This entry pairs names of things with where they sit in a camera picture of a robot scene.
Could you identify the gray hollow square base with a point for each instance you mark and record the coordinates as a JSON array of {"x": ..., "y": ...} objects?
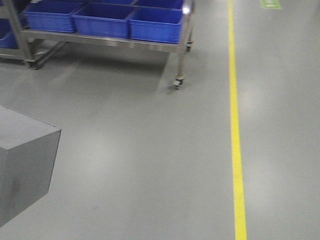
[{"x": 28, "y": 150}]

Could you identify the blue cart bin right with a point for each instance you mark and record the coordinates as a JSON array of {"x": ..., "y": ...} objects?
[{"x": 161, "y": 25}]

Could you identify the blue cart bin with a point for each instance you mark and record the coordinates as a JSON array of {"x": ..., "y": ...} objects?
[
  {"x": 52, "y": 15},
  {"x": 161, "y": 25},
  {"x": 103, "y": 20}
]

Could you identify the blue cart bin middle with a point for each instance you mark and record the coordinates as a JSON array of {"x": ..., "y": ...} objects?
[{"x": 103, "y": 20}]

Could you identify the blue cart bin left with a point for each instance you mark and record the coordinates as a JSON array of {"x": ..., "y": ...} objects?
[{"x": 52, "y": 15}]

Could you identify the steel wheeled cart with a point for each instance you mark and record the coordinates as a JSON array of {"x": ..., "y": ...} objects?
[{"x": 34, "y": 47}]

